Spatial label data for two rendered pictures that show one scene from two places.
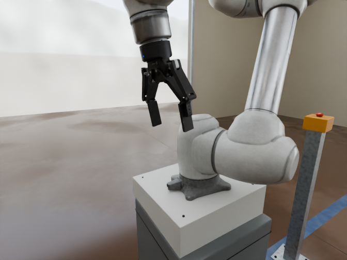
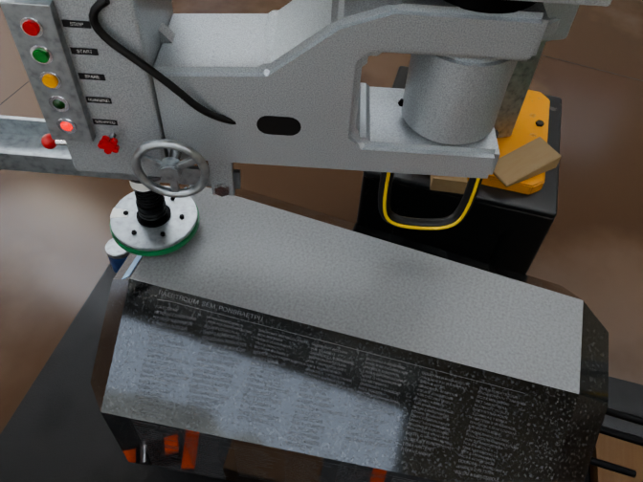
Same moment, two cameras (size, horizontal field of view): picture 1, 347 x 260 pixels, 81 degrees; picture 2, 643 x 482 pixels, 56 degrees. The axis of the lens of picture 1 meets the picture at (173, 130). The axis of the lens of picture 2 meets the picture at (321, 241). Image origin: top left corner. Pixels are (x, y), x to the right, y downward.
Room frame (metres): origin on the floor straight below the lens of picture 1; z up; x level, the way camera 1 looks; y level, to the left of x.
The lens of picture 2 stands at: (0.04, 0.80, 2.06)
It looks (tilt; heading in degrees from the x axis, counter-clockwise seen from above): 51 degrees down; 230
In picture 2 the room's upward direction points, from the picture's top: 4 degrees clockwise
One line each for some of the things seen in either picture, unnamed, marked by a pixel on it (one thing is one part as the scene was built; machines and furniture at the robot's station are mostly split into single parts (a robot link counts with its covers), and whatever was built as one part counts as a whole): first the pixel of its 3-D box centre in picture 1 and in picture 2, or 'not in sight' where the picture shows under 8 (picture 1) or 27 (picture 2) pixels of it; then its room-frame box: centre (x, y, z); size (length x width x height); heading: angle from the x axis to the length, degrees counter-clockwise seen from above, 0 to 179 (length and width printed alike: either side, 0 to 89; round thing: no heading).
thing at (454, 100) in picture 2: not in sight; (456, 76); (-0.78, 0.18, 1.37); 0.19 x 0.19 x 0.20
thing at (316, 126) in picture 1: (303, 195); not in sight; (1.17, -0.86, 0.54); 0.20 x 0.20 x 1.09; 38
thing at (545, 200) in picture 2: not in sight; (447, 206); (-1.35, -0.14, 0.37); 0.66 x 0.66 x 0.74; 38
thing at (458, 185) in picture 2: not in sight; (448, 163); (-1.12, -0.03, 0.81); 0.20 x 0.10 x 0.05; 46
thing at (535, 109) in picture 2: not in sight; (471, 125); (-1.35, -0.14, 0.76); 0.49 x 0.49 x 0.05; 38
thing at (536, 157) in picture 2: not in sight; (523, 161); (-1.32, 0.10, 0.80); 0.20 x 0.10 x 0.05; 172
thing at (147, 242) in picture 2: not in sight; (154, 217); (-0.27, -0.24, 0.90); 0.22 x 0.22 x 0.04
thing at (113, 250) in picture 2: not in sight; (121, 255); (-0.29, -0.85, 0.08); 0.10 x 0.10 x 0.13
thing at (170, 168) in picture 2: not in sight; (174, 157); (-0.29, -0.07, 1.22); 0.15 x 0.10 x 0.15; 141
